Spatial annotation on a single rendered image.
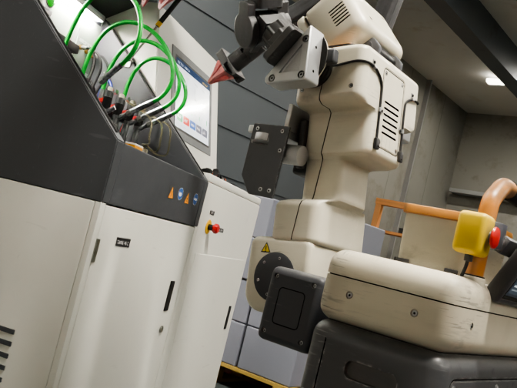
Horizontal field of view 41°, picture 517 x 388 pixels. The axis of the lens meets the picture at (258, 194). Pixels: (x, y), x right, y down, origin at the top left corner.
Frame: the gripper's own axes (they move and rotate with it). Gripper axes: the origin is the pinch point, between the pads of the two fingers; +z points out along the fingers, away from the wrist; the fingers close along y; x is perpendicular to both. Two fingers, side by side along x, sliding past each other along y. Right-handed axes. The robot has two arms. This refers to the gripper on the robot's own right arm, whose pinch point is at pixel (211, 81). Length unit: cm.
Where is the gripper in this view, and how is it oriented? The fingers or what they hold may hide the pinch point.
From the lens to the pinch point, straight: 214.6
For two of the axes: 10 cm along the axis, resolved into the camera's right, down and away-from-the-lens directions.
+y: -4.2, -8.2, 4.0
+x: -4.7, -1.8, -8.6
